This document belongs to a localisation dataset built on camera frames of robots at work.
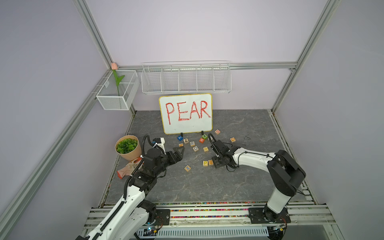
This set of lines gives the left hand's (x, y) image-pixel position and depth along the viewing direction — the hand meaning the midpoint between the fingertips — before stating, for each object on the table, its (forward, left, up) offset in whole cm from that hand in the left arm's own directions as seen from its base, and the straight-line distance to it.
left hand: (179, 151), depth 77 cm
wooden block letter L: (+18, -3, -18) cm, 25 cm away
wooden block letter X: (-2, -3, -17) cm, 18 cm away
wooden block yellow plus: (+10, -16, -17) cm, 25 cm away
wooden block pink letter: (+24, -26, -18) cm, 40 cm away
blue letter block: (+21, +1, -18) cm, 28 cm away
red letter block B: (+17, -14, -18) cm, 28 cm away
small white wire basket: (+37, +35, +12) cm, 52 cm away
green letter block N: (+21, -16, -18) cm, 32 cm away
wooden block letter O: (+11, -9, -19) cm, 24 cm away
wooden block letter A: (+14, +1, -18) cm, 23 cm away
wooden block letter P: (0, -15, -18) cm, 23 cm away
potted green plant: (+9, +30, -7) cm, 32 cm away
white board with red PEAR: (+30, -5, -4) cm, 31 cm away
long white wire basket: (+47, -6, +13) cm, 49 cm away
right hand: (+2, -23, -18) cm, 29 cm away
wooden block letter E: (0, -18, -17) cm, 25 cm away
